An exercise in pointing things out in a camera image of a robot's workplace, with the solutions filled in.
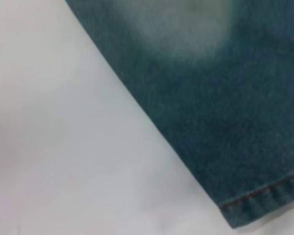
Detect blue denim shorts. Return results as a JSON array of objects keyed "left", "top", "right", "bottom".
[{"left": 65, "top": 0, "right": 294, "bottom": 228}]

